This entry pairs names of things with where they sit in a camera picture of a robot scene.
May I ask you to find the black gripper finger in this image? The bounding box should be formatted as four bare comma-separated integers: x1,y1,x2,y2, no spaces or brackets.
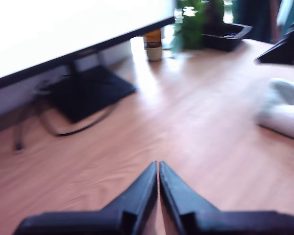
254,34,294,66
101,161,159,235
159,161,221,235

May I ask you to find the white and mint tea towel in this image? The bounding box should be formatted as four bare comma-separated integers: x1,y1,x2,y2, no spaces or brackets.
254,77,294,143

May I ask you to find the green leafy potted plant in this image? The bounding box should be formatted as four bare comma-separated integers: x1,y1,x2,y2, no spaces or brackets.
170,0,253,52

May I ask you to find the amber glass jar grey base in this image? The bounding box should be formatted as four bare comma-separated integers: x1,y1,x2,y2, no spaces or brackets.
143,28,164,62

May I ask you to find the large black monitor on stand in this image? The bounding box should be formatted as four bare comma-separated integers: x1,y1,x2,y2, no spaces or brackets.
0,0,176,123

